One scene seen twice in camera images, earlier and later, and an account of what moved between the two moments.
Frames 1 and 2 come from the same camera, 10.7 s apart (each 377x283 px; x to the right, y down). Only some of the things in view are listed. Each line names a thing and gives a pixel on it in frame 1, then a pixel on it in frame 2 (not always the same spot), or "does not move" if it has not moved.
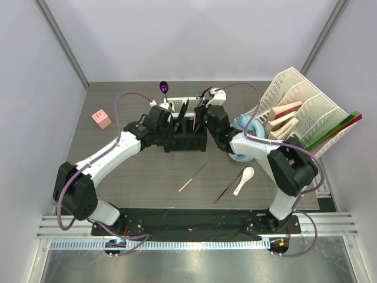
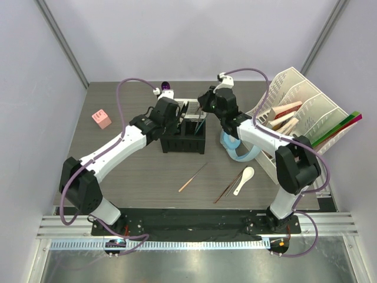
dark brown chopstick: x=228 y=186 does not move
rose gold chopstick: x=180 y=190 does not move
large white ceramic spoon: x=248 y=173 does not move
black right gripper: x=200 y=111 -> x=204 y=100
